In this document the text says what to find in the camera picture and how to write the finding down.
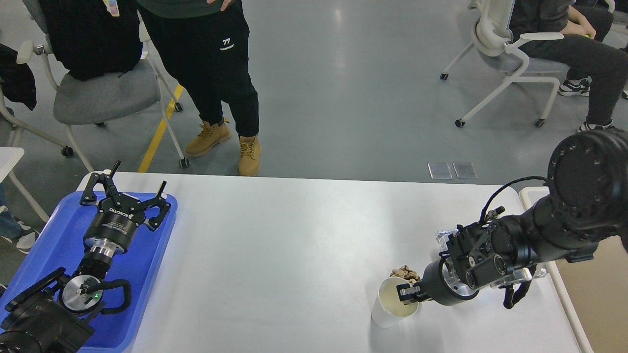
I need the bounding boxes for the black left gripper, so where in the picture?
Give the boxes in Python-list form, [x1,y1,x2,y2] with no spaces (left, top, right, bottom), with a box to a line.
[80,160,172,256]

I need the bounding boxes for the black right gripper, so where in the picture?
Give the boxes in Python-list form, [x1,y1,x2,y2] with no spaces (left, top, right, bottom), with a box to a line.
[397,258,479,306]

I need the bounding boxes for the white paper cup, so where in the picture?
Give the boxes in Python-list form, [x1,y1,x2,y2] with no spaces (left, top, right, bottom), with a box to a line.
[371,277,420,328]

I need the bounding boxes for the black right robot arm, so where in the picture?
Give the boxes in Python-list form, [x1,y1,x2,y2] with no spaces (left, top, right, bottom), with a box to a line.
[395,129,628,309]

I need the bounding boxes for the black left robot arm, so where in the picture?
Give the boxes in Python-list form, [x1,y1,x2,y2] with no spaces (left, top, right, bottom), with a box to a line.
[1,165,176,353]

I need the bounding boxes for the crumpled brown paper ball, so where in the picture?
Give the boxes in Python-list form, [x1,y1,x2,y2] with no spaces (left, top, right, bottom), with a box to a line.
[390,265,417,279]

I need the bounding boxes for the blue plastic tray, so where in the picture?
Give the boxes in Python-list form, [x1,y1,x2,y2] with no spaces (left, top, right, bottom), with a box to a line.
[1,192,178,353]

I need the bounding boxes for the aluminium foil tray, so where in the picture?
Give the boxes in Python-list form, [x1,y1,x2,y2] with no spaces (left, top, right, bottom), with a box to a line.
[436,229,548,287]

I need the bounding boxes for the grey office chair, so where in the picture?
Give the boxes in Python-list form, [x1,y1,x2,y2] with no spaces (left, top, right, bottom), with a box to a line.
[18,0,190,172]

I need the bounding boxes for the white side table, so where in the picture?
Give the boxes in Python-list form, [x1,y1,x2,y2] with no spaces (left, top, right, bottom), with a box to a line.
[0,147,50,223]

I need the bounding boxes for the left floor plate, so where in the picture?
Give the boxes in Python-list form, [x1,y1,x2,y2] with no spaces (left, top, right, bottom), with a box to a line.
[428,162,453,179]

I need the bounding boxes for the floor plate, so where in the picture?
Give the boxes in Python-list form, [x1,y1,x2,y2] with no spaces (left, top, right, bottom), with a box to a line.
[453,162,478,179]
[428,162,453,179]

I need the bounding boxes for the right floor plate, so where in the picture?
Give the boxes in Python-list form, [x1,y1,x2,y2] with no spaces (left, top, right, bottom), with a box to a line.
[453,162,478,179]

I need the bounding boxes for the black garment far left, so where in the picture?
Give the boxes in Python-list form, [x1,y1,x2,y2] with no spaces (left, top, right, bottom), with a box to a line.
[0,44,37,110]

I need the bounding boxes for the black jacket on chair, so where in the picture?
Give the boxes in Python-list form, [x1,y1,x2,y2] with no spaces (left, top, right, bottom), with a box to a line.
[39,0,143,81]

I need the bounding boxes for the standing person black trousers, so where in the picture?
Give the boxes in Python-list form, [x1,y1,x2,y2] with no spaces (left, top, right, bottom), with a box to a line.
[137,0,261,177]

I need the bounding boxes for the beige plastic bin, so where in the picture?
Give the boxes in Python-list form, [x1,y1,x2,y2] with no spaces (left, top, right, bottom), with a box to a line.
[519,186,628,353]

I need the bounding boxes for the white office chair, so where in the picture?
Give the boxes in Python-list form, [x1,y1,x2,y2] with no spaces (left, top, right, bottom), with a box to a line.
[440,0,569,128]

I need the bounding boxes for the seated person dark clothes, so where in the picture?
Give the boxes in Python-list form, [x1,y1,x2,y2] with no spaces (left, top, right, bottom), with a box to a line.
[509,0,628,131]

